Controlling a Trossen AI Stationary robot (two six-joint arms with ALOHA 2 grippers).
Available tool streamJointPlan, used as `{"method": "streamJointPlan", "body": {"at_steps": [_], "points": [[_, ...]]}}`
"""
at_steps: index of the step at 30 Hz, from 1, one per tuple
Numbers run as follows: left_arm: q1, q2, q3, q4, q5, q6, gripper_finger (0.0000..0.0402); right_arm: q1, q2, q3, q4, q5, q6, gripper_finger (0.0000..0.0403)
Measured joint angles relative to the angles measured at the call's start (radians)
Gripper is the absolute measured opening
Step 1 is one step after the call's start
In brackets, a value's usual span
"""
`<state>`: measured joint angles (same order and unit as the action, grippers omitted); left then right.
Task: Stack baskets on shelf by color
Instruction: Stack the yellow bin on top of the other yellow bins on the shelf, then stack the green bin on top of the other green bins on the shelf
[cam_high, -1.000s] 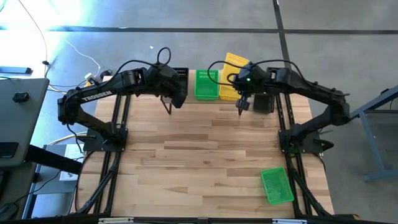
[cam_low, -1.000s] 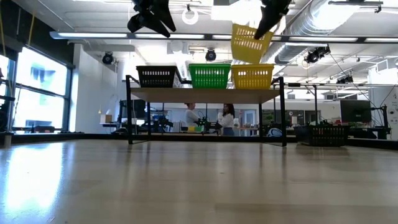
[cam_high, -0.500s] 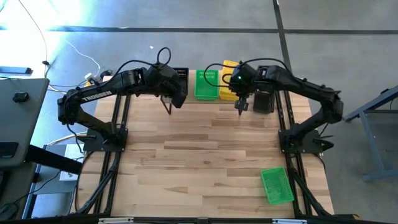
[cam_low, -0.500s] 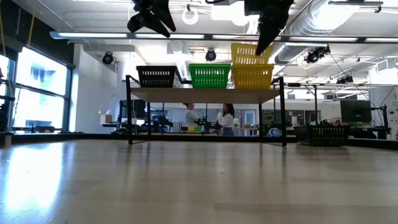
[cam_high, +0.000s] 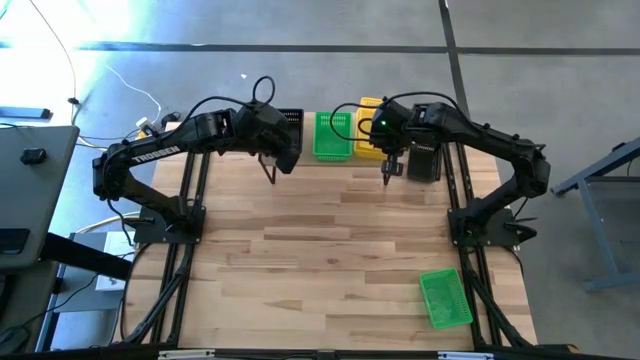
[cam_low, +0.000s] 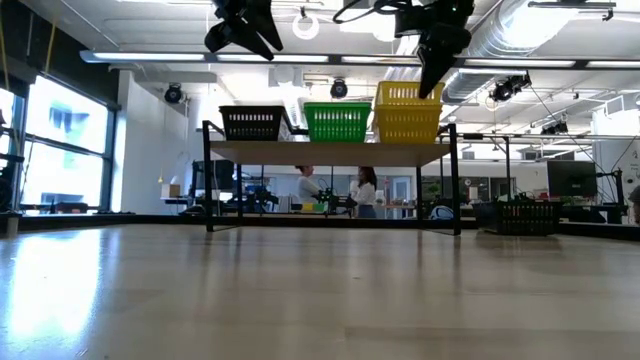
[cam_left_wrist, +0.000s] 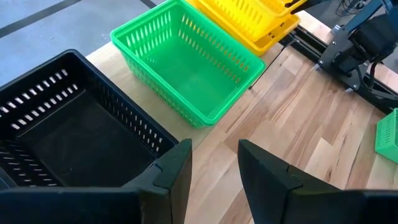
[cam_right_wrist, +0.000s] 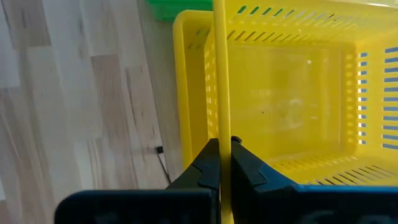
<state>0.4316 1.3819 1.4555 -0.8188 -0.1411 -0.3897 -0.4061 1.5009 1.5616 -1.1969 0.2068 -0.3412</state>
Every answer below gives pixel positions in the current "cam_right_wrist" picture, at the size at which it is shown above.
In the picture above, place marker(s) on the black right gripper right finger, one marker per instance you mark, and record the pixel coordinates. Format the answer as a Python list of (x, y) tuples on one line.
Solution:
[(295, 205)]

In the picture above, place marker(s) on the green plastic slotted basket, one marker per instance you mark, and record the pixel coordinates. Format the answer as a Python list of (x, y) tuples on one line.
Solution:
[(174, 11)]

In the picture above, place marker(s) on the yellow plastic slotted basket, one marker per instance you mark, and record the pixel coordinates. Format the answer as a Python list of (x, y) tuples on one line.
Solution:
[(280, 109), (189, 93)]

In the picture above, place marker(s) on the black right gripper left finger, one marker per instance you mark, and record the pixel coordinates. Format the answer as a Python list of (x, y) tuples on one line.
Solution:
[(155, 207)]

